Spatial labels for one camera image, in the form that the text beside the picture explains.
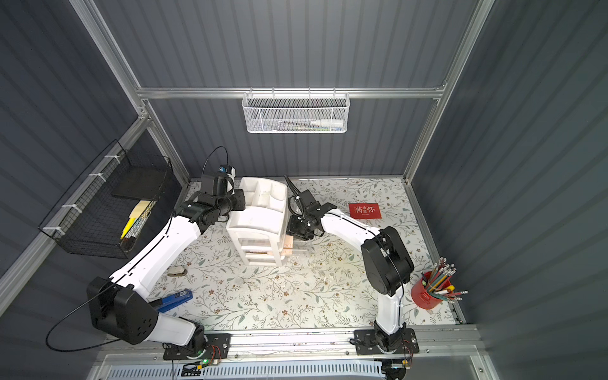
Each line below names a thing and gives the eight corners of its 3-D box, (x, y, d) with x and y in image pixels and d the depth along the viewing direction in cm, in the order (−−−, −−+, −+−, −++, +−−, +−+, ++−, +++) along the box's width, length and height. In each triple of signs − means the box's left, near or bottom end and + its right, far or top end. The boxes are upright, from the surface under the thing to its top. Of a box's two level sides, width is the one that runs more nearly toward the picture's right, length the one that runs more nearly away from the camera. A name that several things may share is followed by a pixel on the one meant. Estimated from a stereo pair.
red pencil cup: (413, 312, 82) (435, 295, 68) (405, 279, 89) (423, 258, 75) (442, 312, 82) (470, 295, 68) (431, 279, 89) (454, 258, 75)
